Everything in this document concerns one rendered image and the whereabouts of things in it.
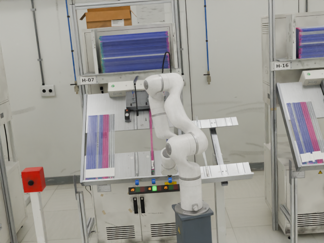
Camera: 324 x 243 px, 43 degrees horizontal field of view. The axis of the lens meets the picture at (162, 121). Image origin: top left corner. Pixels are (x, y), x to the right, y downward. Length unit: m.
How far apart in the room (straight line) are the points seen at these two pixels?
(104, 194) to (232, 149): 2.06
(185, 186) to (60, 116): 2.81
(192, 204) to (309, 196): 1.32
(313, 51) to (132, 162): 1.54
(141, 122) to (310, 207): 1.43
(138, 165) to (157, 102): 0.58
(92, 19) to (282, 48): 1.51
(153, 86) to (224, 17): 2.47
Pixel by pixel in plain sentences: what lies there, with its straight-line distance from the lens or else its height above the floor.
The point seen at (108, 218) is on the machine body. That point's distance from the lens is 3.27.
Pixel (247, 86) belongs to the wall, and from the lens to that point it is 4.72.
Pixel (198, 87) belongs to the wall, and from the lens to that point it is 4.64.
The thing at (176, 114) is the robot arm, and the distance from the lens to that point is 2.22.
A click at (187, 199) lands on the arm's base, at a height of 0.78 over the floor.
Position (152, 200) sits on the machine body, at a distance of 3.19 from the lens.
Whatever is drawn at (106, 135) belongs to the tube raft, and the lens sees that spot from 2.96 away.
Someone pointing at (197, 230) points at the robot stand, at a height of 0.61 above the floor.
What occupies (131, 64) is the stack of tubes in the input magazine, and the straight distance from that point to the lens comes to 3.09.
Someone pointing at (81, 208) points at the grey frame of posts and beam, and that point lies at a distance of 2.93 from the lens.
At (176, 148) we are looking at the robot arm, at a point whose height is 1.07.
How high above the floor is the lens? 1.67
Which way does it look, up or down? 12 degrees down
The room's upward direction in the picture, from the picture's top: 4 degrees counter-clockwise
